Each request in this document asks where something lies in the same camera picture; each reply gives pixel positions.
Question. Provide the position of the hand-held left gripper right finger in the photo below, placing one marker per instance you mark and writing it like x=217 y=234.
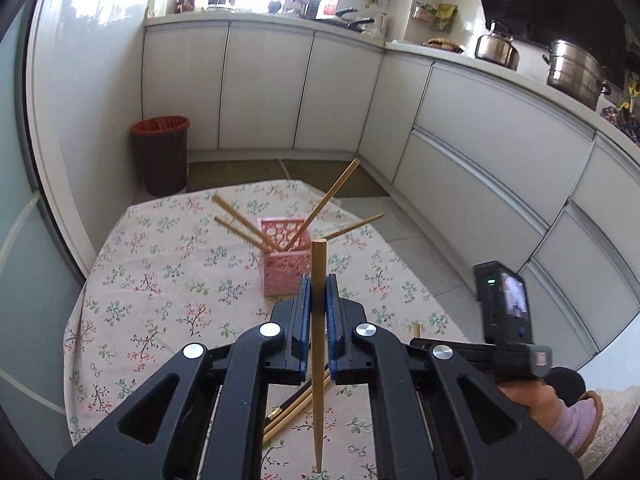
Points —
x=331 y=320

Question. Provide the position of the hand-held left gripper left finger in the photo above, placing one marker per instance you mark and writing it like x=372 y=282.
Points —
x=306 y=330

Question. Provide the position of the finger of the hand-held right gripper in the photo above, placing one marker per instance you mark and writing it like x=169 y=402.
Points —
x=421 y=343

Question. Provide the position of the light bamboo chopstick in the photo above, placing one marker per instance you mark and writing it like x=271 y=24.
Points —
x=240 y=220
x=416 y=331
x=360 y=223
x=235 y=229
x=330 y=195
x=319 y=410

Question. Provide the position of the pink perforated utensil holder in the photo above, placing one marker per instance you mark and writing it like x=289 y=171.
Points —
x=280 y=275

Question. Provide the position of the pile of wooden chopsticks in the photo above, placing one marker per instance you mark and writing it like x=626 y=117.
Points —
x=287 y=422

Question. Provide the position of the person's right hand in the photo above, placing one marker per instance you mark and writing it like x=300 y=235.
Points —
x=530 y=397

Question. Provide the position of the person's dark pants leg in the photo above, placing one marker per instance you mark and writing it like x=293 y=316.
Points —
x=567 y=382

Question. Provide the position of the lavender slipper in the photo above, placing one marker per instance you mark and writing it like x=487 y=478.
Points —
x=575 y=425

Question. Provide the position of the olive floor mat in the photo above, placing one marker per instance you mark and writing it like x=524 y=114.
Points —
x=372 y=187
x=235 y=172

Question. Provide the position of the floral tablecloth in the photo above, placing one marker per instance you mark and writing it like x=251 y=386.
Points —
x=165 y=310

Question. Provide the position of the white fluffy rug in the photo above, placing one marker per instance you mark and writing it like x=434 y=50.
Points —
x=617 y=420

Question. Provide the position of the white kitchen cabinets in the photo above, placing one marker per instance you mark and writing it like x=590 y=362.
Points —
x=475 y=125

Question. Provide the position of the brown trash bin red liner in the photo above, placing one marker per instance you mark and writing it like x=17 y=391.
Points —
x=160 y=165

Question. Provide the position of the plaid cloth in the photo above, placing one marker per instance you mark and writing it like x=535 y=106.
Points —
x=622 y=122

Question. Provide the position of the steel steamer pot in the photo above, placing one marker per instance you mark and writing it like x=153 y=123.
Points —
x=575 y=75

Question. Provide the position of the steel kettle pot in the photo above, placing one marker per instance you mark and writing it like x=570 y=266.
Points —
x=495 y=50

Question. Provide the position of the woven basket plate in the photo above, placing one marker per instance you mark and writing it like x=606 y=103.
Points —
x=442 y=44

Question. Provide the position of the frosted glass sliding door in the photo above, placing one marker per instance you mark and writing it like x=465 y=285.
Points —
x=30 y=260

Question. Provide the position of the white kettle jug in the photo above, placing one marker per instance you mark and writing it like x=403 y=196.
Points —
x=380 y=25

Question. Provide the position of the black frying pan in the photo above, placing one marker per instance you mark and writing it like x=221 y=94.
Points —
x=350 y=21

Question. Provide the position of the red bottle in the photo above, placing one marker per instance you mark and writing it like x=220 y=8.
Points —
x=330 y=6

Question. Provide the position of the black range hood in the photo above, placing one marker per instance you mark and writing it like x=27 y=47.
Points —
x=550 y=0

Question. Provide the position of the wall rack with packets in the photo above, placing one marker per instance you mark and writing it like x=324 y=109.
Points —
x=435 y=16

